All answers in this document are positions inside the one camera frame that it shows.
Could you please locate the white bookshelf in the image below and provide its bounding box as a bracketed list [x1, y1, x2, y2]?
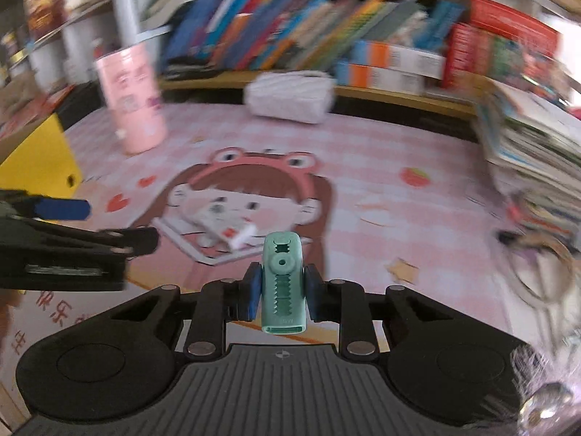
[106, 0, 581, 119]

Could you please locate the red boxed book set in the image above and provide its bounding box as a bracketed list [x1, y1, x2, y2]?
[442, 0, 561, 89]

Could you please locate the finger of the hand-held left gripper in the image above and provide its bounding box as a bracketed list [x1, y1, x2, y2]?
[0, 188, 92, 222]
[0, 218, 161, 257]

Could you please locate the stack of papers and notebooks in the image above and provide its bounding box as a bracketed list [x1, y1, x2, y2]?
[474, 77, 581, 237]

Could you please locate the yellow cardboard box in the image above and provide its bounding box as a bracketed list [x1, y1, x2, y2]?
[0, 113, 84, 191]

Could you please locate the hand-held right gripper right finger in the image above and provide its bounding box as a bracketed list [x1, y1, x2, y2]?
[303, 264, 455, 357]

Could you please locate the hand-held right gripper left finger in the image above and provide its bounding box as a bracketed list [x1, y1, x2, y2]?
[111, 263, 264, 357]

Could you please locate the patterned tape ring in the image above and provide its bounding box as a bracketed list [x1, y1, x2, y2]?
[504, 236, 581, 307]

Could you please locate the pink cartoon humidifier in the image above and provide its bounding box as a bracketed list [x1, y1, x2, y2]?
[94, 43, 168, 155]

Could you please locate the white quilted pouch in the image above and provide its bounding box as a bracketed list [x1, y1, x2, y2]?
[244, 71, 337, 124]

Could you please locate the open book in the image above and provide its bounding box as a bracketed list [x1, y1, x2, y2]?
[145, 0, 200, 28]

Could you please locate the orange and blue box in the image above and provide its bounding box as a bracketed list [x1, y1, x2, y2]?
[338, 64, 427, 96]
[349, 40, 448, 78]

